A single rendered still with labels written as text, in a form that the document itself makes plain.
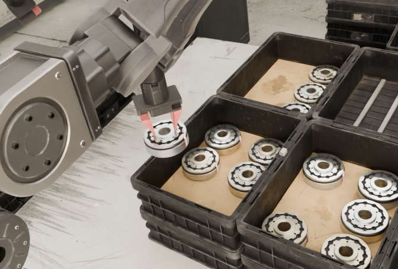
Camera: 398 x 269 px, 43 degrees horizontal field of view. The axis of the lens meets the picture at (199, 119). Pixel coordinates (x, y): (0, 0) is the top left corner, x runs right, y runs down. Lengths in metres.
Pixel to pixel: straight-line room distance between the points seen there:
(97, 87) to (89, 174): 1.07
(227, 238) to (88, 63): 0.68
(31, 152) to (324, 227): 0.81
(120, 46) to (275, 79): 1.09
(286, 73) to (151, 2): 1.08
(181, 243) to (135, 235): 0.17
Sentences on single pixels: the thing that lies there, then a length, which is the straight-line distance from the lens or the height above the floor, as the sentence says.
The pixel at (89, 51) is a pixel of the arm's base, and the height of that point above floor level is 1.48.
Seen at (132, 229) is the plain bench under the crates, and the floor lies 0.70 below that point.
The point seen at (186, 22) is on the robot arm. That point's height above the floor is 1.34.
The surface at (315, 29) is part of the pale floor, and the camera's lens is 3.73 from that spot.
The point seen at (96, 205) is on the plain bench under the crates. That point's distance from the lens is 1.54.
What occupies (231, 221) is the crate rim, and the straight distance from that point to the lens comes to 1.10.
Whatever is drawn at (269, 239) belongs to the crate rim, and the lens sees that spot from 1.07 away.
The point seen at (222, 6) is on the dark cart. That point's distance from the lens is 2.96.
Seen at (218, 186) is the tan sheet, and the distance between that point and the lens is 1.31.
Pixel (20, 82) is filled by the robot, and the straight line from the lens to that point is 0.53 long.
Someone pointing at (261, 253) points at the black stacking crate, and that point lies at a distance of 1.14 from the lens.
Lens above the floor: 1.76
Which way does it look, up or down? 37 degrees down
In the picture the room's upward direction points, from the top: 10 degrees counter-clockwise
